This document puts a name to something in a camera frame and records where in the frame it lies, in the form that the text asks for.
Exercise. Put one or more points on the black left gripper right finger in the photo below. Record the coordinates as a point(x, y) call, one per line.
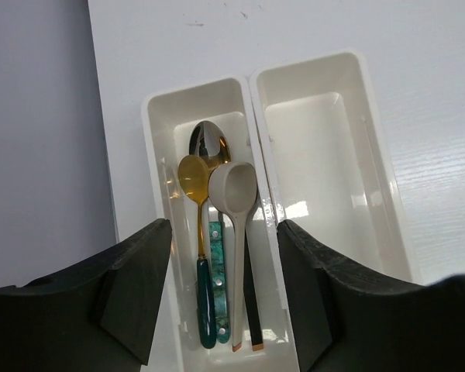
point(348, 317)

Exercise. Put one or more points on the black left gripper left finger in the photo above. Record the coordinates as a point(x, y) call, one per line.
point(97, 315)

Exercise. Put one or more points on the gold metal spoon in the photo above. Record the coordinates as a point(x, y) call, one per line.
point(193, 175)

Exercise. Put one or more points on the beige plastic spoon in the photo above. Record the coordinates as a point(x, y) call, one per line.
point(232, 189)

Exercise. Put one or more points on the silver spoon teal handle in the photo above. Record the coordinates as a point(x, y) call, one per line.
point(209, 143)

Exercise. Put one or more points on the white right container tray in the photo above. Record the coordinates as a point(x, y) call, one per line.
point(327, 162)

